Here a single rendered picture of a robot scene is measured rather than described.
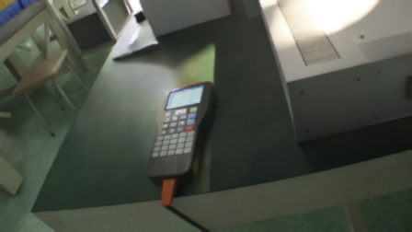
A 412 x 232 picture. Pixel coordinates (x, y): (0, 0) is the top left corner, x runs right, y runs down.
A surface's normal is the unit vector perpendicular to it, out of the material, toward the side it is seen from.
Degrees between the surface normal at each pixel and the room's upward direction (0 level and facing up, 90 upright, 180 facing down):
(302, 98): 90
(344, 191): 90
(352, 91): 90
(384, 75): 90
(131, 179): 0
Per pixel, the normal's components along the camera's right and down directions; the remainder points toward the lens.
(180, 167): -0.33, -0.72
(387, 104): -0.04, 0.65
